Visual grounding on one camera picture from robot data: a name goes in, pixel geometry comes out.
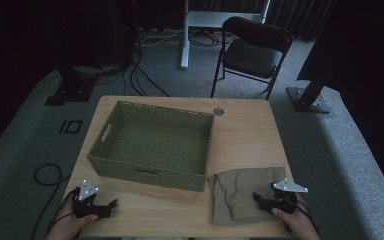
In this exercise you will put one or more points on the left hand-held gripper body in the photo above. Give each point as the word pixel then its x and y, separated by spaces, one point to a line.
pixel 86 191

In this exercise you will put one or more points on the black folding chair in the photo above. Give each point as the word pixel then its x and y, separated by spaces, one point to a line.
pixel 250 56

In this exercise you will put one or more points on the black stand with base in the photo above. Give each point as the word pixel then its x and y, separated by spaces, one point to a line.
pixel 71 88

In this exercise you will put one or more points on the khaki cloth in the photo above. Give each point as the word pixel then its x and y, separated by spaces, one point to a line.
pixel 233 193

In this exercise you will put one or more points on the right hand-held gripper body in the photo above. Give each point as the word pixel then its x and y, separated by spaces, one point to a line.
pixel 288 186

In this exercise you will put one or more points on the white desk frame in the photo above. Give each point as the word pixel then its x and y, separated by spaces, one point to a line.
pixel 185 40

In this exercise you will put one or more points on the person's right hand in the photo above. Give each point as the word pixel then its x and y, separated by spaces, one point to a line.
pixel 300 226

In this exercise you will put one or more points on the person's left hand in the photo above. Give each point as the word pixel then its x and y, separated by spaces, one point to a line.
pixel 70 226

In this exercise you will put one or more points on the dark curtain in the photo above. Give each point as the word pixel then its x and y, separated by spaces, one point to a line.
pixel 300 16

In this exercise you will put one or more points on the grey table grommet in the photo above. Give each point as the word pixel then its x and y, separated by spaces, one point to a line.
pixel 218 111

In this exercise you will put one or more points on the green woven basket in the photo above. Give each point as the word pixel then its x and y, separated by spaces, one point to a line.
pixel 153 140

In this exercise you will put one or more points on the black column with base plate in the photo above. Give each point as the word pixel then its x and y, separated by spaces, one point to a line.
pixel 308 100

